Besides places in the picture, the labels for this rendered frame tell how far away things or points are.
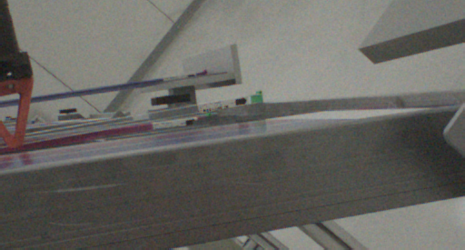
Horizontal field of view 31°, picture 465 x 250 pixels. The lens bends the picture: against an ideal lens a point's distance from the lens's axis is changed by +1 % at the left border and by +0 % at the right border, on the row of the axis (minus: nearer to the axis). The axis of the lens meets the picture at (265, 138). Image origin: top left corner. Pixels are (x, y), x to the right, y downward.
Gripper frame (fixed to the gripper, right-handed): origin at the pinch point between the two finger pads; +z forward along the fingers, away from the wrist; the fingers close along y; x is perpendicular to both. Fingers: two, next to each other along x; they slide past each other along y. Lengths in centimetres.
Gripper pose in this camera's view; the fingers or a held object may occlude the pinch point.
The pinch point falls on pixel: (14, 140)
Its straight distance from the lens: 99.5
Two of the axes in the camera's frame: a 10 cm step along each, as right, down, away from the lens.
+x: 9.2, -2.3, 3.2
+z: 2.1, 9.7, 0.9
